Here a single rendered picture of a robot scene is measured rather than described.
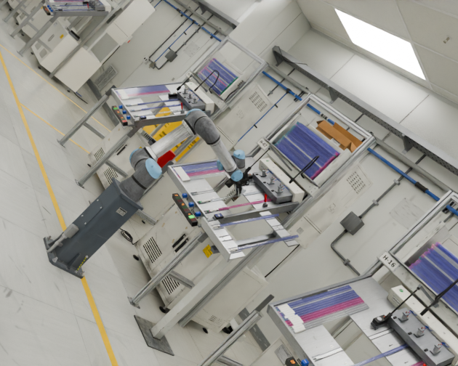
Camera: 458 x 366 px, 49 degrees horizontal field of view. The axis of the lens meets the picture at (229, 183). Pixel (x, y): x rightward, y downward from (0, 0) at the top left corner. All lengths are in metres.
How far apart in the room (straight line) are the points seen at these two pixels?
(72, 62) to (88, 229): 4.84
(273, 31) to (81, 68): 2.78
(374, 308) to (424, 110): 2.98
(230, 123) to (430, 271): 2.49
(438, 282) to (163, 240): 1.97
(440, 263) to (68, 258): 2.06
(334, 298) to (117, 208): 1.30
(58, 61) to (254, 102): 3.53
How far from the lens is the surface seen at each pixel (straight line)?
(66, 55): 7.49
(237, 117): 4.75
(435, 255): 3.00
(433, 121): 5.37
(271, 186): 3.56
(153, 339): 3.20
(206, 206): 3.34
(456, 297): 2.90
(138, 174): 2.88
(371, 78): 6.00
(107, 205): 2.88
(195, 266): 3.54
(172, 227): 3.84
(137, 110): 4.53
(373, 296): 2.99
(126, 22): 7.55
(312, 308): 2.78
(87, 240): 2.97
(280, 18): 6.74
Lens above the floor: 1.19
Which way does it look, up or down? 4 degrees down
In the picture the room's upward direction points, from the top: 45 degrees clockwise
